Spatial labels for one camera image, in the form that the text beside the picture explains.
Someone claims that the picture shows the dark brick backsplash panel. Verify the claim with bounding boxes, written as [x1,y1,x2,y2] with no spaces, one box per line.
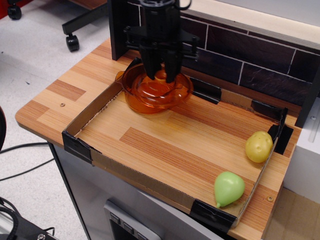
[107,0,320,128]

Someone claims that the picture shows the black caster wheel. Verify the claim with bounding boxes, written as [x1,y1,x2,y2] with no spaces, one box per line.
[66,34,80,52]

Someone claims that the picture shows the black equipment with cables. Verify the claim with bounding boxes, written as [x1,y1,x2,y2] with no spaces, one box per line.
[0,197,57,240]

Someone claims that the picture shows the green toy pear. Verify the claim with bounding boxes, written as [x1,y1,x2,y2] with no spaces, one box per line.
[214,171,245,208]

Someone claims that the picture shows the orange transparent pot lid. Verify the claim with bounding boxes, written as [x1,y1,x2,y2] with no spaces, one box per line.
[126,69,195,111]

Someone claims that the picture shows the yellow toy potato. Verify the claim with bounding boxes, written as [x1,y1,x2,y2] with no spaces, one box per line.
[245,131,273,163]

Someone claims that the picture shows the grey toy oven front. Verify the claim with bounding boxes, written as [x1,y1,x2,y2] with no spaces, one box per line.
[104,200,161,240]

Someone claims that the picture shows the black rolling stand base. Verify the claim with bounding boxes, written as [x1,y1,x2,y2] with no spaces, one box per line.
[62,0,108,35]

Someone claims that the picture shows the black floor cable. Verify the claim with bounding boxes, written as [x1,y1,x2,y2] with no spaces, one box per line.
[0,141,55,182]

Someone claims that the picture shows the orange transparent plastic pot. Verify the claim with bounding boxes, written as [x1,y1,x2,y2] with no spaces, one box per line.
[114,62,193,116]

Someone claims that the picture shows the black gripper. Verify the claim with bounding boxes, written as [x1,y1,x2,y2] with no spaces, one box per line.
[123,0,200,83]

